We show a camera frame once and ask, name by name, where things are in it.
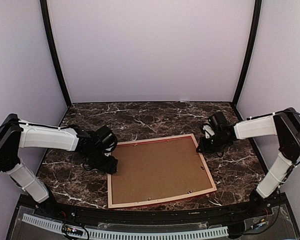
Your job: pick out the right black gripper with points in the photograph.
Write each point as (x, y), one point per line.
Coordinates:
(204, 148)

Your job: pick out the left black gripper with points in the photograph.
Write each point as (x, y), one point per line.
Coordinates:
(108, 168)

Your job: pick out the red wooden picture frame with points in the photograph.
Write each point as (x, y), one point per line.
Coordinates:
(160, 201)

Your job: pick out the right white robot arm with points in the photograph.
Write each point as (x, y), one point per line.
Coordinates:
(280, 128)

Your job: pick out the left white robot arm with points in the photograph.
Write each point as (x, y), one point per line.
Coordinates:
(15, 134)

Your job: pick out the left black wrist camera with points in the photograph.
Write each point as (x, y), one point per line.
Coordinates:
(106, 139)

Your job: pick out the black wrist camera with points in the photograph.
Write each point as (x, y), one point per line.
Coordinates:
(218, 121)
(106, 139)

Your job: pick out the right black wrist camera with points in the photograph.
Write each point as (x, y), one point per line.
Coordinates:
(218, 121)

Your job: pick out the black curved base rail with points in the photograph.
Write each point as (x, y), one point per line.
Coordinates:
(224, 215)

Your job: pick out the white cable duct strip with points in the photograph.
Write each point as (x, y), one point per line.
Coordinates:
(79, 233)

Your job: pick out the left black corner post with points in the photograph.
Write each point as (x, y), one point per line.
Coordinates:
(53, 52)

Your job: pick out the black corner post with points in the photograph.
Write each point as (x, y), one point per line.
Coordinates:
(249, 51)
(53, 52)

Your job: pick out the right black corner post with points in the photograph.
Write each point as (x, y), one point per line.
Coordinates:
(249, 51)

